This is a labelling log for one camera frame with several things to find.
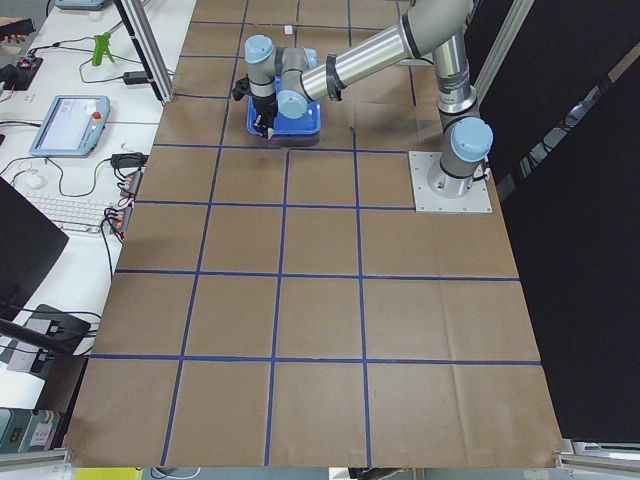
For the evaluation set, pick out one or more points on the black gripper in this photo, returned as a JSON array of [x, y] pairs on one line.
[[263, 104]]

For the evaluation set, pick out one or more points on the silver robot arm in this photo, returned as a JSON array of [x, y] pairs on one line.
[[283, 81]]

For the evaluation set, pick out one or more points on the blue plastic tray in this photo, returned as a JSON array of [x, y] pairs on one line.
[[307, 125]]

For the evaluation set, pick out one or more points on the black power adapter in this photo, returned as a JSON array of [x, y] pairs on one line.
[[134, 78]]

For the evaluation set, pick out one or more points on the brown paper table mat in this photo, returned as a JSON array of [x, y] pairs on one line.
[[287, 306]]

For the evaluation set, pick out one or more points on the green plastic clamp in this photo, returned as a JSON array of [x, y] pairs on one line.
[[101, 49]]

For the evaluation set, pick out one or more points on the blue teach pendant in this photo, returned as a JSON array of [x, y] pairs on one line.
[[72, 126]]

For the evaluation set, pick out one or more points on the white keyboard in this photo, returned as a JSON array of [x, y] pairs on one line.
[[74, 216]]

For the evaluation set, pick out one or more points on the white computer mouse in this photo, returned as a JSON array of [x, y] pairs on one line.
[[35, 181]]

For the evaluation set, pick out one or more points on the black monitor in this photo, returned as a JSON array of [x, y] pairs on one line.
[[30, 246]]

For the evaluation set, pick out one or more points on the black monitor stand base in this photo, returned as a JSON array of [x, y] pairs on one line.
[[49, 330]]

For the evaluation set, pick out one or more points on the aluminium frame post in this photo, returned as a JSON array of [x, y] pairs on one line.
[[138, 27]]

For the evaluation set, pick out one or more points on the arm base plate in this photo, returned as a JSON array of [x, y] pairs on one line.
[[435, 192]]

